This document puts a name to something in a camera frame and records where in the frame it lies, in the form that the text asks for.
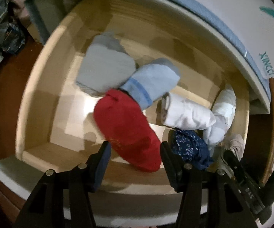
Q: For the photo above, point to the wooden top drawer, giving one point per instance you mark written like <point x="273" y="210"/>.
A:
<point x="55" y="127"/>

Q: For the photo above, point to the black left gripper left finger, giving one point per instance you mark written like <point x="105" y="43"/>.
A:
<point x="82" y="180"/>

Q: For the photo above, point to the navy floral lace underwear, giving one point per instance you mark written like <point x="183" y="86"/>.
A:
<point x="192" y="148"/>

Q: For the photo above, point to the dark blue patterned bag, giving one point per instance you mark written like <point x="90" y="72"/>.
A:
<point x="14" y="40"/>

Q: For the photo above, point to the white pink floral underwear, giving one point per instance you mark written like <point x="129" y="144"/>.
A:
<point x="236" y="144"/>

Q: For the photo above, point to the grey underwear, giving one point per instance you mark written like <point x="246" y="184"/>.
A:
<point x="106" y="66"/>

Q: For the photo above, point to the pale white garment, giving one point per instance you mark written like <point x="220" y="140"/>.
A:
<point x="224" y="111"/>

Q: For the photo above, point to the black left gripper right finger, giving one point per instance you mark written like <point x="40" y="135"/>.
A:
<point x="185" y="179"/>

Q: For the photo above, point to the white rolled underwear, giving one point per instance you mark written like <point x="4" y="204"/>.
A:
<point x="182" y="113"/>

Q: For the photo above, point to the white XINCCI shoe box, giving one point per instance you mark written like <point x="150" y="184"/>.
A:
<point x="252" y="21"/>

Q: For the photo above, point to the light blue underwear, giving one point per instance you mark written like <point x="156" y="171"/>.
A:
<point x="151" y="81"/>

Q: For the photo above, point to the red underwear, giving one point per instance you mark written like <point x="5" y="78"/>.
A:
<point x="122" y="123"/>

